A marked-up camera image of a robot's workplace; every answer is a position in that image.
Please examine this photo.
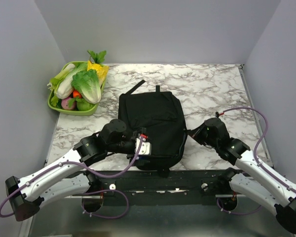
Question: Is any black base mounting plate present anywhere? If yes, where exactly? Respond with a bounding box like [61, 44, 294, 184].
[71, 169, 247, 207]

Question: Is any yellow leafy vegetable toy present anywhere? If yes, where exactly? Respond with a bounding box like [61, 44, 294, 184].
[87, 60, 110, 86]

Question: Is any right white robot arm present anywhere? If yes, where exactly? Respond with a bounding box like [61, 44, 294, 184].
[187, 118, 296, 235]

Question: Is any orange carrot toy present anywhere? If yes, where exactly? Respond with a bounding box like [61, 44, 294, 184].
[73, 90, 82, 99]

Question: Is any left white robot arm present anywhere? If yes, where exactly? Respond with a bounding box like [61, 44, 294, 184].
[0, 119, 147, 222]

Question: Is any pink radish toy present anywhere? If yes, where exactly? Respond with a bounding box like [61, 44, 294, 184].
[61, 97, 76, 111]

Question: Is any white bok choy toy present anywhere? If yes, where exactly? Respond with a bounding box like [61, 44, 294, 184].
[47, 62, 87, 99]

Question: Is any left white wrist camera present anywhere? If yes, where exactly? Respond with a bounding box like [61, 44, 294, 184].
[135, 134, 151, 156]

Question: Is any green lettuce toy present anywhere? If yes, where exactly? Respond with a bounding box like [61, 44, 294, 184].
[71, 69, 102, 104]

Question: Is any green round vegetable toy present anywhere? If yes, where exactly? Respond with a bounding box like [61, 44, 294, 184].
[76, 98, 95, 111]

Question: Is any green plastic basket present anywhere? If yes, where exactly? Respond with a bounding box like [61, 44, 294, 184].
[47, 61, 109, 116]

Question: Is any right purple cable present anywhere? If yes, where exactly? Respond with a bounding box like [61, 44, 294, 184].
[216, 107, 296, 215]

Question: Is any black student backpack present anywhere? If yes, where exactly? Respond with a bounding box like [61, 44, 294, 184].
[118, 80, 187, 178]

